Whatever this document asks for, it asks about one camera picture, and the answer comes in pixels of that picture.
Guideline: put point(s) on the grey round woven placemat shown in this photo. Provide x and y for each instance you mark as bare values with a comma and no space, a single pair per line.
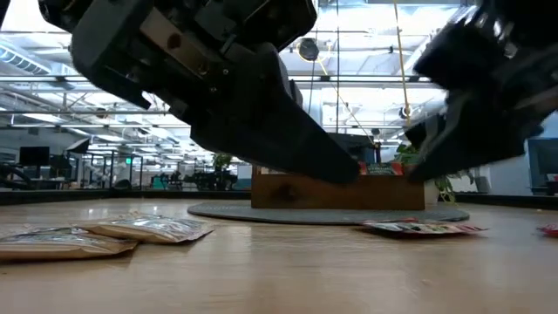
305,216

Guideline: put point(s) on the distant green plant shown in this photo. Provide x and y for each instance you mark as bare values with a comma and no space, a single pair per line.
222,161

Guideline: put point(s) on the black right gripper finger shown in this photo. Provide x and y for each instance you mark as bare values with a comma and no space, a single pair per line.
425,133
479,144

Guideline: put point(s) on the potted green plant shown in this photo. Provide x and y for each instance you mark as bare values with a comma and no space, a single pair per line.
444,185

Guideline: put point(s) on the computer monitor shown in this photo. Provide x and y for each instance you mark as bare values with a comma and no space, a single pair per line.
35,156

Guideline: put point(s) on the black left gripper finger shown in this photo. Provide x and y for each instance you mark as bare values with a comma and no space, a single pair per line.
261,131
296,93

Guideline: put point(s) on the wooden three-compartment tray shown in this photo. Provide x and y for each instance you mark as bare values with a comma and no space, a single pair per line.
349,196

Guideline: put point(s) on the large dark wall screen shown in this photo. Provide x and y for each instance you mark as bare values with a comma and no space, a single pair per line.
545,165

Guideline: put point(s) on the black studio lamp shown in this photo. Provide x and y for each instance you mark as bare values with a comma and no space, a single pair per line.
78,146

